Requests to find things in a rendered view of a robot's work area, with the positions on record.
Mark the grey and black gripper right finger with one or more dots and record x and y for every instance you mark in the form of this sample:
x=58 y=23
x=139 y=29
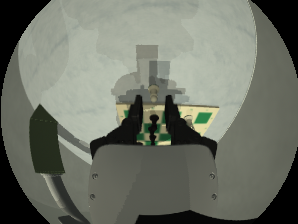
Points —
x=179 y=130

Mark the green and cream chessboard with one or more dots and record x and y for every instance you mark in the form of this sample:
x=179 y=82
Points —
x=202 y=118

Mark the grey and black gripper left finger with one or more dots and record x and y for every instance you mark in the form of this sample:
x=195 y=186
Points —
x=128 y=130

